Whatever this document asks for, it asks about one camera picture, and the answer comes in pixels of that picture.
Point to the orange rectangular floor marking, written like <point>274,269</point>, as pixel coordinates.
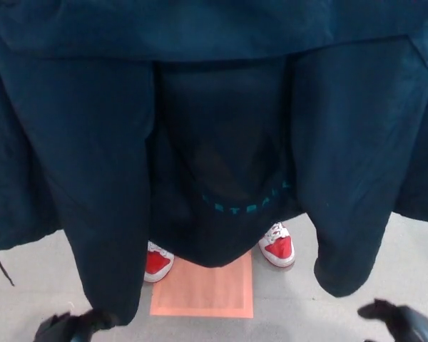
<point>203,292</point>

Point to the person's left red white sneaker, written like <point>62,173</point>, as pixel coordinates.
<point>280,249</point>

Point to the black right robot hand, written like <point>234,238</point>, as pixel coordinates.
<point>399,324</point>

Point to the person's right red white sneaker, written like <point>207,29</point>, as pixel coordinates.
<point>158,263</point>

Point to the dark navy coat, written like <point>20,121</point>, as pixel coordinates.
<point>92,124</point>

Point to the person's red white sneaker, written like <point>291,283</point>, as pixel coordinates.
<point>280,249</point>
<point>158,263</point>

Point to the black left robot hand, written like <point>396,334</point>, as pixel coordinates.
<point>75,329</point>

